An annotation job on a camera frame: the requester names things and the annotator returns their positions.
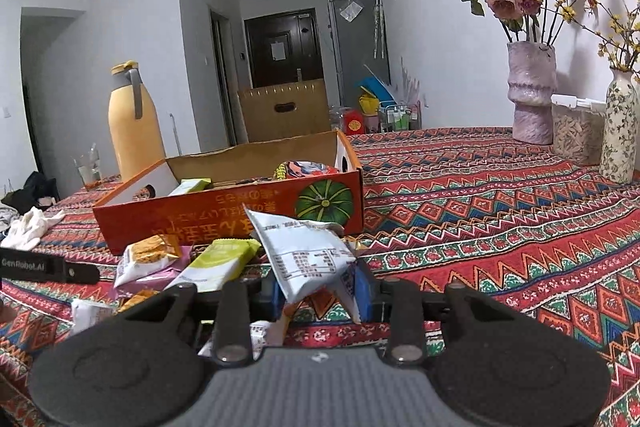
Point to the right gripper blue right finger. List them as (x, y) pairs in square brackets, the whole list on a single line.
[(369, 296)]

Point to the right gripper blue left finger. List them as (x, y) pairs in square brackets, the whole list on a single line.
[(271, 299)]

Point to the white snack packet back side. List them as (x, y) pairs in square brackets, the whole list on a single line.
[(314, 262)]

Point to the green white snack packet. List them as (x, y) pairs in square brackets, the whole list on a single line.
[(222, 261)]

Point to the pink snack packet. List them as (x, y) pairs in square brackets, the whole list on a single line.
[(156, 281)]

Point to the white oat crisp snack packet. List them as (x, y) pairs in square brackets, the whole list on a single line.
[(147, 257)]

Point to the white cloth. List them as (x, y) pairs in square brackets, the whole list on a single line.
[(25, 233)]

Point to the black bag on floor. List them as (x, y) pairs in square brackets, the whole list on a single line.
[(38, 191)]

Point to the small white orange snack packet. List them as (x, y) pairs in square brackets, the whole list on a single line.
[(87, 313)]

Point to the glass cup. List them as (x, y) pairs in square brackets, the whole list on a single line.
[(88, 166)]

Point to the colourful patterned tablecloth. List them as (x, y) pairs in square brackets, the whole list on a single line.
[(552, 239)]

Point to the red orange cardboard box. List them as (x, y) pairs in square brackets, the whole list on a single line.
[(203, 197)]

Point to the colourful snack bag in box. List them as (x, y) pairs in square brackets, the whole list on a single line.
[(293, 169)]

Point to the red gift box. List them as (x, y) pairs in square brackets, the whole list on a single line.
[(353, 122)]

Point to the yellow thermos jug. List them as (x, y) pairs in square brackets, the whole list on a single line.
[(133, 122)]

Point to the grey refrigerator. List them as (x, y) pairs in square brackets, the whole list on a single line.
[(359, 45)]

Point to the dark entrance door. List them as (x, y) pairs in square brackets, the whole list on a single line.
[(283, 48)]

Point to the clear container with seeds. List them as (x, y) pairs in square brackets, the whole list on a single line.
[(578, 125)]

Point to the pink textured vase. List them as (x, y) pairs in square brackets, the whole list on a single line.
[(532, 81)]

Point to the floral ceramic vase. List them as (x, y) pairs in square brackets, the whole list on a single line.
[(621, 125)]

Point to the yellow twig flowers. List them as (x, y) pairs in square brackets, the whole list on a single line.
[(618, 44)]

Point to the wire rack with bottles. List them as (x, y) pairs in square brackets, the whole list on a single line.
[(395, 117)]

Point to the brown cardboard box with handle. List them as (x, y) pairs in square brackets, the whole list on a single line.
[(286, 110)]

